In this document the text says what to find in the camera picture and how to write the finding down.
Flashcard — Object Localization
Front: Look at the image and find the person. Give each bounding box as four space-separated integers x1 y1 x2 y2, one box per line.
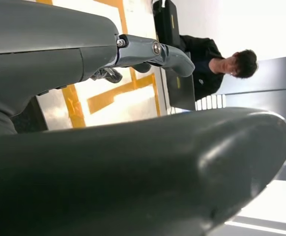
178 35 259 102

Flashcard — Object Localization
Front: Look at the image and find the black equipment case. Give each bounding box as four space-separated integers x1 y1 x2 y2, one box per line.
152 0 180 48
165 66 196 112

